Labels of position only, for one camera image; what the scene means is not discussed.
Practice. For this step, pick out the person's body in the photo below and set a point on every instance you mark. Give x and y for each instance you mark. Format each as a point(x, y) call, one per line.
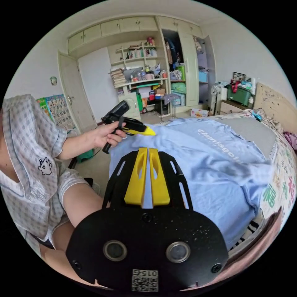
point(30, 150)

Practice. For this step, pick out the wooden nightstand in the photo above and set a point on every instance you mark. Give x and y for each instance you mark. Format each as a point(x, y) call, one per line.
point(232, 107)

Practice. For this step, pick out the person's left forearm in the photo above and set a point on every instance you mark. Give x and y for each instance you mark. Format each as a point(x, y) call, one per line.
point(76, 145)

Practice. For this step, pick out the light blue lettered long sleeve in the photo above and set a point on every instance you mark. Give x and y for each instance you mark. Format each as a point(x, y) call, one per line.
point(208, 167)

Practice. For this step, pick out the pink garment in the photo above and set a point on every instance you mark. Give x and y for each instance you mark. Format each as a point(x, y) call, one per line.
point(292, 139)

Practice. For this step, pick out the pale green door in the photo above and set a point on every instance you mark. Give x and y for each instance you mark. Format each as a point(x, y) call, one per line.
point(76, 92)

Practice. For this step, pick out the bed with printed sheet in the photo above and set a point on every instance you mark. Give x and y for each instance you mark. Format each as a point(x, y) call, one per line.
point(253, 134)

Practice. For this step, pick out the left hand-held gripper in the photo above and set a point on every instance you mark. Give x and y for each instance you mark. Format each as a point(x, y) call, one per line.
point(133, 124)

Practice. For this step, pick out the pale green cupboard with shelves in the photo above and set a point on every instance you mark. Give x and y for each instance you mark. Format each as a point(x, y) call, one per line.
point(143, 65)

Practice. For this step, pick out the colourful wall chart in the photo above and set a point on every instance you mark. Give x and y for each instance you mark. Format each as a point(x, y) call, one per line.
point(55, 109)

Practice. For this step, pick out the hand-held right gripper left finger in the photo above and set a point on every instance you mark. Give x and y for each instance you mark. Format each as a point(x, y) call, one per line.
point(135, 185)

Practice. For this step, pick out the person's left hand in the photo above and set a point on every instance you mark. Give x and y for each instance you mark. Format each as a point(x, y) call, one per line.
point(104, 135)

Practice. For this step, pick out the printed carton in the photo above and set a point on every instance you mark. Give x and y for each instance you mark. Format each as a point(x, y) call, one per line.
point(199, 113)

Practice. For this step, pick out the green storage box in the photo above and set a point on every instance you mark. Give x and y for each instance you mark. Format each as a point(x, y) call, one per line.
point(239, 94)

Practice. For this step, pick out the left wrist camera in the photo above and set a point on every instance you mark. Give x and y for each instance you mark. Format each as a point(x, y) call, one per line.
point(120, 108)

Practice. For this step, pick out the green plastic stool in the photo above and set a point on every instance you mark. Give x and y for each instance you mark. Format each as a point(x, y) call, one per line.
point(84, 156)

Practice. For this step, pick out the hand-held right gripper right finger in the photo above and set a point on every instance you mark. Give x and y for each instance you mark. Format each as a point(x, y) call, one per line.
point(160, 188)

